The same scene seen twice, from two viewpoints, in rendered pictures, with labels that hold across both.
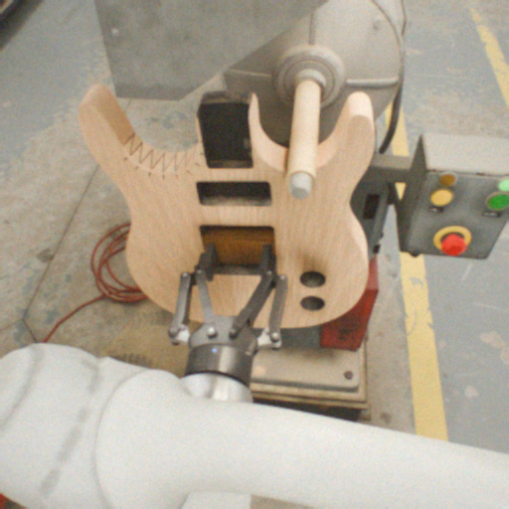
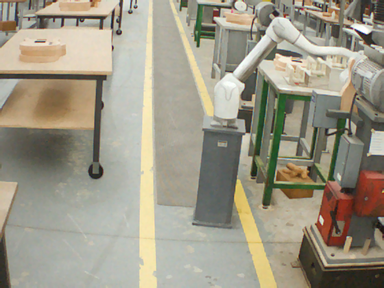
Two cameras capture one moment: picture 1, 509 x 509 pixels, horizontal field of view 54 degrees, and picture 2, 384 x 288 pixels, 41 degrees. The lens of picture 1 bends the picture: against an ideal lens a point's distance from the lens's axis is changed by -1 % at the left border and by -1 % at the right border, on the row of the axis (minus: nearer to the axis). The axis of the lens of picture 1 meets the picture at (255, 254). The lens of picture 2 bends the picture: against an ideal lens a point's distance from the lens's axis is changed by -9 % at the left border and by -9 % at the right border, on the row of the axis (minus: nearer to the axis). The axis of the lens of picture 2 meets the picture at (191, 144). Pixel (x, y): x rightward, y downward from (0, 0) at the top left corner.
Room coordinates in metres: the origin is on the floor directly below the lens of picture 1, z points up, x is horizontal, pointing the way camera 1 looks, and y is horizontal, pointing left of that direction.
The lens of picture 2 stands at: (3.38, -1.71, 1.82)
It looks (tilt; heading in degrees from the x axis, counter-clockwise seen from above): 20 degrees down; 168
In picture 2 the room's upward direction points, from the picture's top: 6 degrees clockwise
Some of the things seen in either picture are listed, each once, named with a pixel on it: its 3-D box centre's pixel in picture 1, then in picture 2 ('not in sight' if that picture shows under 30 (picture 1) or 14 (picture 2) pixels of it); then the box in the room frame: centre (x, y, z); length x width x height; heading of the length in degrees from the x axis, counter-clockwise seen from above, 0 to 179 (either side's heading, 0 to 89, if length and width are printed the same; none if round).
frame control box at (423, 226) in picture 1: (430, 184); (331, 118); (0.70, -0.33, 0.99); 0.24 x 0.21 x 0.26; 174
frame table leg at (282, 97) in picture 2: not in sight; (274, 152); (-0.15, -0.32, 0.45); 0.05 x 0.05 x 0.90; 84
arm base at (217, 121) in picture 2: not in sight; (224, 120); (0.02, -0.76, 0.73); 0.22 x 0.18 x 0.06; 166
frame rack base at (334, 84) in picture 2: not in sight; (333, 76); (-0.31, 0.16, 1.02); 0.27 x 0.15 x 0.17; 171
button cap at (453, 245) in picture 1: (452, 242); not in sight; (0.57, -0.34, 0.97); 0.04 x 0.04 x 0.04; 84
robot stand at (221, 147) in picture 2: not in sight; (218, 173); (0.00, -0.76, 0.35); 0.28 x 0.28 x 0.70; 76
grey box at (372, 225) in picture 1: (373, 155); (352, 138); (0.86, -0.25, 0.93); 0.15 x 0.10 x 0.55; 174
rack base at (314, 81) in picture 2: not in sight; (314, 78); (-0.34, 0.01, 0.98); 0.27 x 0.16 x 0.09; 171
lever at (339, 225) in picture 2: not in sight; (336, 223); (0.99, -0.31, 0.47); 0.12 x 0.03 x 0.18; 84
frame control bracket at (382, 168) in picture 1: (403, 169); (341, 114); (0.71, -0.27, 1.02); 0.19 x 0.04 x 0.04; 84
